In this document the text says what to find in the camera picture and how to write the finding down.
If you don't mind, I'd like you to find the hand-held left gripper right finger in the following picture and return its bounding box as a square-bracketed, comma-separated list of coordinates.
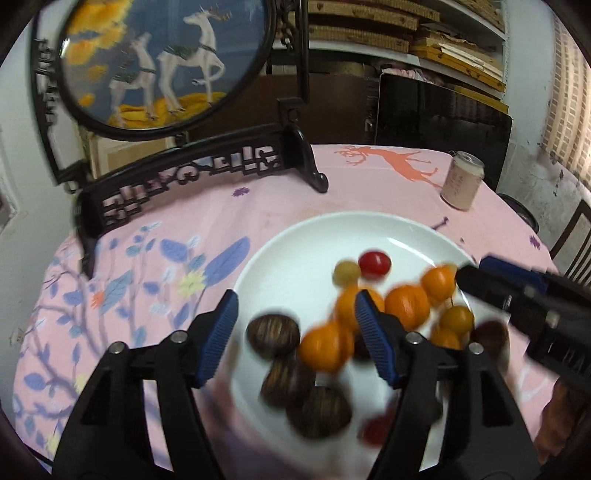
[354, 290, 542, 480]

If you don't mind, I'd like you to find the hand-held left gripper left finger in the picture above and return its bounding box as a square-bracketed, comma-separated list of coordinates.
[52, 289, 240, 480]

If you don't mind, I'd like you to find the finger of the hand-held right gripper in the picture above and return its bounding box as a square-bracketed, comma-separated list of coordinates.
[479, 255, 551, 292]
[456, 264, 534, 325]

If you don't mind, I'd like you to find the dark red plum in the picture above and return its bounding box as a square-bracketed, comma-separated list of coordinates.
[471, 320, 510, 358]

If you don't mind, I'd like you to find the dark brown plum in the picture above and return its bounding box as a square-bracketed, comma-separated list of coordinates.
[260, 355, 317, 408]
[246, 314, 301, 358]
[285, 387, 354, 439]

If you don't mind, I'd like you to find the red cherry tomato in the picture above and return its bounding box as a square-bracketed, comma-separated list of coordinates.
[361, 413, 398, 448]
[359, 249, 392, 279]

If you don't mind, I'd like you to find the white plate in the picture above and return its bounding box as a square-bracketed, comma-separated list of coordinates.
[229, 211, 509, 474]

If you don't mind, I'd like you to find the person's right forearm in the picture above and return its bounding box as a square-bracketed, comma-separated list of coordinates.
[538, 378, 591, 467]

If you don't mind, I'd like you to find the yellow-green cherry tomato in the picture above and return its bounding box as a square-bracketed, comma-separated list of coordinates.
[333, 260, 362, 287]

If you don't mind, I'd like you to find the dark wooden chair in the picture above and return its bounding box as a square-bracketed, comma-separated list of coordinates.
[549, 194, 591, 287]

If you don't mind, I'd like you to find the pink floral tablecloth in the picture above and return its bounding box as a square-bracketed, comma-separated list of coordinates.
[11, 144, 571, 476]

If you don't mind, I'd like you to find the pink drink can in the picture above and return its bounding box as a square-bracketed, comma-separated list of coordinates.
[440, 151, 485, 212]

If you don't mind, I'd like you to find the black flat panel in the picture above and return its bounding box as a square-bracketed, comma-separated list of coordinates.
[374, 73, 513, 190]

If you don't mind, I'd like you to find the pink folded cloth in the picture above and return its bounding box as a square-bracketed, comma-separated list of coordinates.
[381, 67, 444, 84]

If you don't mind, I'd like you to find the white door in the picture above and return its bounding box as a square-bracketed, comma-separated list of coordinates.
[0, 152, 26, 232]

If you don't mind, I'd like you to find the round deer screen black stand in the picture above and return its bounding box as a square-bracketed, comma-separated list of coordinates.
[30, 0, 329, 278]

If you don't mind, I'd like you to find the stack of flat wooden boxes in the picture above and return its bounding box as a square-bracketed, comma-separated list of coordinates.
[307, 0, 509, 112]

